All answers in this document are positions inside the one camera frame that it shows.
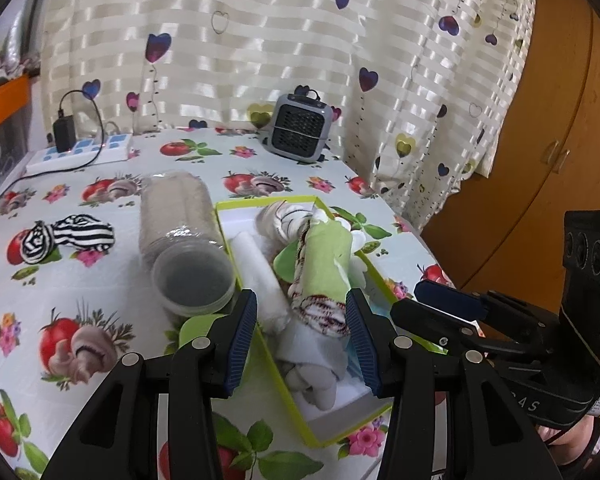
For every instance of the brown wooden cabinet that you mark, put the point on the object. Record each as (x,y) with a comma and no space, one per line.
(504,232)

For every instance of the black white striped sock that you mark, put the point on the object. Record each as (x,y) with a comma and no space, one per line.
(38,243)
(84,232)

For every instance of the clear plastic jar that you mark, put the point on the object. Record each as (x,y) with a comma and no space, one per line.
(182,247)

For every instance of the green jar lid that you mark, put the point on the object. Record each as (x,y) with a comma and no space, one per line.
(194,331)

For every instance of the white blue power strip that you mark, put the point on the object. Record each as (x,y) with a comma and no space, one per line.
(117,148)

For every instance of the white beige sock bundle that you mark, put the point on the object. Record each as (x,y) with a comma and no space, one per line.
(281,221)

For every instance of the cream heart-pattern curtain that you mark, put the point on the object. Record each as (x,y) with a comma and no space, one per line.
(419,88)

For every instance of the yellow-green shallow box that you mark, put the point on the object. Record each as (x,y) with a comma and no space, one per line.
(355,403)

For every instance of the person's right hand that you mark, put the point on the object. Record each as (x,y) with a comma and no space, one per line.
(570,447)

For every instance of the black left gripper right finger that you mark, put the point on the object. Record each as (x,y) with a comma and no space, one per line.
(456,409)

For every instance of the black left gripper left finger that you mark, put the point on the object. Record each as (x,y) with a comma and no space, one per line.
(115,434)

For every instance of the orange storage bin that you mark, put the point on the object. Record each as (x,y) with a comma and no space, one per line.
(14,95)

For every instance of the light green cloth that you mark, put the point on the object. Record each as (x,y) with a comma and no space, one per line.
(283,264)

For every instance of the white grey sock bundle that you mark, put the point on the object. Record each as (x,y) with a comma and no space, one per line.
(312,363)

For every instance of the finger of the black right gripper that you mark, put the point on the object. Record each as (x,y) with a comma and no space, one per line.
(449,333)
(487,307)

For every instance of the green towel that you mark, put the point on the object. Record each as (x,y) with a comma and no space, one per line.
(319,290)

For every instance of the grey mini heater fan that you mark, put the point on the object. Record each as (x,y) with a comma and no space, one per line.
(299,127)

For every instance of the fruit-print tablecloth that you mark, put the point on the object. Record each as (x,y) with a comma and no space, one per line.
(43,306)

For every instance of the white cloth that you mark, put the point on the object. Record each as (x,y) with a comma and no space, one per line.
(257,275)

